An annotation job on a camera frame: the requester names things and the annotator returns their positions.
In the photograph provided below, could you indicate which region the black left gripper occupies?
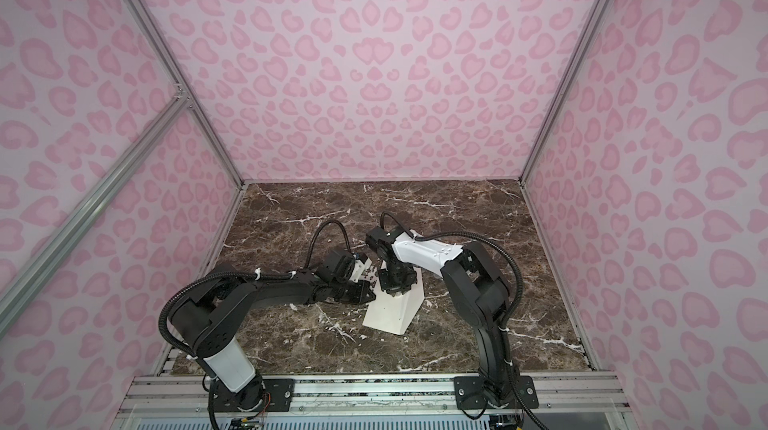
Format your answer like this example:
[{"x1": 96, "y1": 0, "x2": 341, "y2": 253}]
[{"x1": 332, "y1": 278, "x2": 379, "y2": 304}]

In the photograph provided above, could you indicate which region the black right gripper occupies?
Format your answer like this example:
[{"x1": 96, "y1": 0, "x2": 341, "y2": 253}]
[{"x1": 377, "y1": 262, "x2": 416, "y2": 297}]

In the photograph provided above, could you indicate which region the cream white envelope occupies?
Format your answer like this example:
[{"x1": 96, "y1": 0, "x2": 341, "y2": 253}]
[{"x1": 363, "y1": 268, "x2": 424, "y2": 335}]

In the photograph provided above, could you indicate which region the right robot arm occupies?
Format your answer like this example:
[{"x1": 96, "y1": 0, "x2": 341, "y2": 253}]
[{"x1": 364, "y1": 227, "x2": 521, "y2": 407}]

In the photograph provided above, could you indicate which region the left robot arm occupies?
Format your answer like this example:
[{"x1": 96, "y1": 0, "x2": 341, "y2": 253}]
[{"x1": 158, "y1": 250, "x2": 375, "y2": 412}]

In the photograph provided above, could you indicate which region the metal base rail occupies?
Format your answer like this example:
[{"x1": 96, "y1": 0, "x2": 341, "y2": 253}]
[{"x1": 113, "y1": 372, "x2": 637, "y2": 430}]

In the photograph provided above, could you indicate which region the aluminium corner frame post left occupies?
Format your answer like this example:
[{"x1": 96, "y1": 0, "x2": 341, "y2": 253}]
[{"x1": 123, "y1": 0, "x2": 246, "y2": 190}]

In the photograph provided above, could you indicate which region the aluminium corner frame post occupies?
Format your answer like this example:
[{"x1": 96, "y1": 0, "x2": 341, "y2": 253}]
[
  {"x1": 123, "y1": 0, "x2": 246, "y2": 190},
  {"x1": 518, "y1": 0, "x2": 614, "y2": 188}
]

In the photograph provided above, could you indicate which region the aluminium diagonal frame bar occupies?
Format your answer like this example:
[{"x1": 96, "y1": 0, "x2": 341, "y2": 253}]
[{"x1": 1, "y1": 92, "x2": 189, "y2": 335}]

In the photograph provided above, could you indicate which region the aluminium corner frame post right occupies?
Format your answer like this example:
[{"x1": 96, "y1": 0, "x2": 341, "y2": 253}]
[{"x1": 518, "y1": 0, "x2": 614, "y2": 188}]

